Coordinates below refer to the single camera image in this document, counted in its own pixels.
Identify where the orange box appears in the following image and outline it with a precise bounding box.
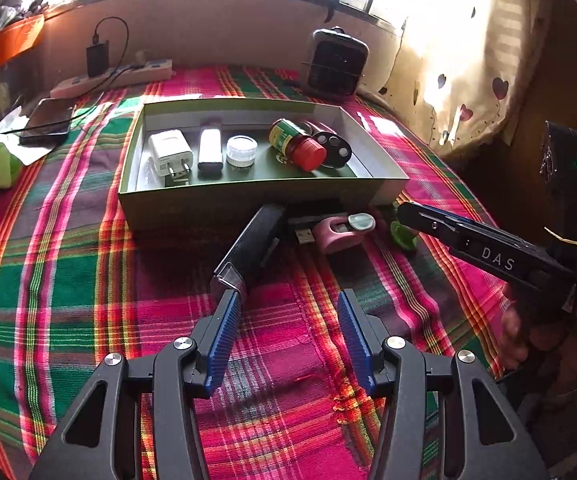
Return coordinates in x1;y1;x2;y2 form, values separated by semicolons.
0;14;45;81

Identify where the person's right hand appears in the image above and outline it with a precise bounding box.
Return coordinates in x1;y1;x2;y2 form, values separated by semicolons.
499;282;577;376

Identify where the black power adapter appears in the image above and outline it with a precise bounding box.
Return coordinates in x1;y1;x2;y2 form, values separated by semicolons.
86;45;110;77

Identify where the red-capped green bottle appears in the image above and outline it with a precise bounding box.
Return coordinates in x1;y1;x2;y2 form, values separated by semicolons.
268;119;328;171

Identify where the plaid blanket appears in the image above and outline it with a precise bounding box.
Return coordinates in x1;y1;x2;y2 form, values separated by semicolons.
0;62;514;480

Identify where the white power strip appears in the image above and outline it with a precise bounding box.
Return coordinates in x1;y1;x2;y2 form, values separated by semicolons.
50;57;175;98

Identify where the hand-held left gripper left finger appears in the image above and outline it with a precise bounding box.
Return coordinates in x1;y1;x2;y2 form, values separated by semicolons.
28;289;243;480

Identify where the black smartphone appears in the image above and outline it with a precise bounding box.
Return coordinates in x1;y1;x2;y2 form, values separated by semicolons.
18;97;76;145

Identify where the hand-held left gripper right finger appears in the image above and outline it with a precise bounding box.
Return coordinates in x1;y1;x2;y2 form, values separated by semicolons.
337;289;552;480

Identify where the black charging cable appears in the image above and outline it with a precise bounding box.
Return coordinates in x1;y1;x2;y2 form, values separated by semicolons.
0;16;142;136

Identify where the black USB adapter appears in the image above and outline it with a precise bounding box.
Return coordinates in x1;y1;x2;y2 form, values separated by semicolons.
286;202;349;247

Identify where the white plug charger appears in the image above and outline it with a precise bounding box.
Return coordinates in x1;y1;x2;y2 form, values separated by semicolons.
148;131;194;186

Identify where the green spool with white top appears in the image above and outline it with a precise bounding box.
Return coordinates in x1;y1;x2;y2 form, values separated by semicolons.
390;220;418;251

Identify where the green cardboard box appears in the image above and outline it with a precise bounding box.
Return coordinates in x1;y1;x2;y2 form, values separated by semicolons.
117;99;410;233

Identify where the black slim lighter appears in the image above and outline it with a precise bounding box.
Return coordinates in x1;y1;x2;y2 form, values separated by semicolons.
210;205;286;296

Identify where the black round disc with holes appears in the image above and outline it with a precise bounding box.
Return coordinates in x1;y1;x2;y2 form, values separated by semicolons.
313;131;353;168

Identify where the black window latch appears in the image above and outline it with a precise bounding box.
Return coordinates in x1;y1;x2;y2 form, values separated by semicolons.
321;0;355;23

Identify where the white lighter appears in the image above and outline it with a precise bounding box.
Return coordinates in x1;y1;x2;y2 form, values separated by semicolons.
197;129;222;177

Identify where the cream curtain with hearts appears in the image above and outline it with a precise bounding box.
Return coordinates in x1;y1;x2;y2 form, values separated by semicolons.
369;0;554;148

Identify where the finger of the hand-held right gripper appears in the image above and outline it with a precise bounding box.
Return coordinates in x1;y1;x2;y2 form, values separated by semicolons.
431;211;479;229
396;201;474;256

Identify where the small white jar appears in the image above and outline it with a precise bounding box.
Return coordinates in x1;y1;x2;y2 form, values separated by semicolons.
226;135;259;168

